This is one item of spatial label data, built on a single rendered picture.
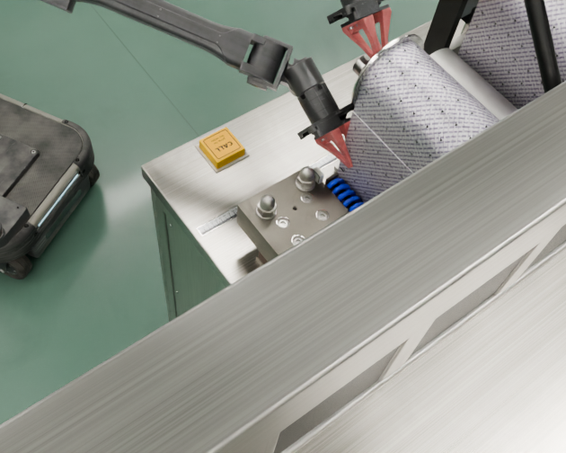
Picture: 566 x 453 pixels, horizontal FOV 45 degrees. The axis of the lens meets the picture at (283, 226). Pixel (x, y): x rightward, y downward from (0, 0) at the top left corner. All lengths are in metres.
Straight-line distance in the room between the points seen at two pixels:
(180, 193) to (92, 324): 0.96
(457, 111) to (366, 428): 0.54
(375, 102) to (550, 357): 0.52
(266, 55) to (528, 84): 0.44
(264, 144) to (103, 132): 1.28
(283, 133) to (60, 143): 1.04
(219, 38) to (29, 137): 1.28
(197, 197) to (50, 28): 1.81
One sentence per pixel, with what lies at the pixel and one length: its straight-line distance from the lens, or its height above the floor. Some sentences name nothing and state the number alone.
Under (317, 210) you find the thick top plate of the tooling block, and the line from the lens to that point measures 1.21.
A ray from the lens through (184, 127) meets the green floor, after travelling 2.64.
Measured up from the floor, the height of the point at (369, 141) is 1.17.
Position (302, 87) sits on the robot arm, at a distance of 1.19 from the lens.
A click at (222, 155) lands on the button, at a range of 1.40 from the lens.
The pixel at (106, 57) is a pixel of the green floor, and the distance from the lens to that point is 2.91.
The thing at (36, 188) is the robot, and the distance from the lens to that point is 2.24.
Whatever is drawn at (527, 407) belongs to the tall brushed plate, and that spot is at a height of 1.44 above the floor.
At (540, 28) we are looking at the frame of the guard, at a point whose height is 1.68.
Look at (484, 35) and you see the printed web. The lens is 1.22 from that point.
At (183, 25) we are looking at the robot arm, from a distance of 1.20.
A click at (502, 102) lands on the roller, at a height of 1.23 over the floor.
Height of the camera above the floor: 2.04
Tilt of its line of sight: 58 degrees down
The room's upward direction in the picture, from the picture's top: 10 degrees clockwise
